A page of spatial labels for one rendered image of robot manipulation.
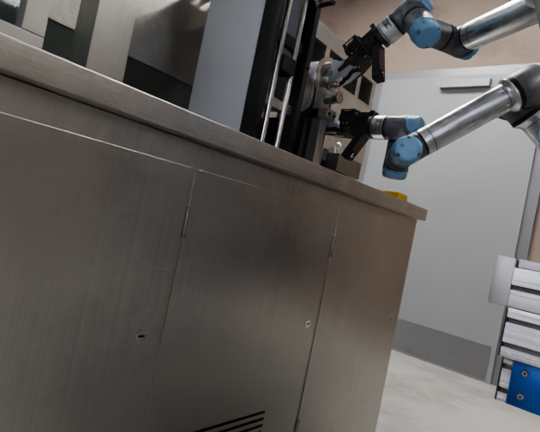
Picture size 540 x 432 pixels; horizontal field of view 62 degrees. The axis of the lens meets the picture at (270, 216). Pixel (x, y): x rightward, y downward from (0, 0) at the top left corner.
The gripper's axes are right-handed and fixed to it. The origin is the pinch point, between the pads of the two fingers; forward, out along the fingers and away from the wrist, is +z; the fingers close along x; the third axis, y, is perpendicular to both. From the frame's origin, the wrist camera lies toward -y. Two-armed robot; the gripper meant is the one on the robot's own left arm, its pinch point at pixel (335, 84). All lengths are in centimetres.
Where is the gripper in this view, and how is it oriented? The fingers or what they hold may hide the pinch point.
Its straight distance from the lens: 153.5
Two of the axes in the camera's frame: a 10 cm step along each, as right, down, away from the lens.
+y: -3.3, -8.4, 4.3
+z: -7.0, 5.2, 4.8
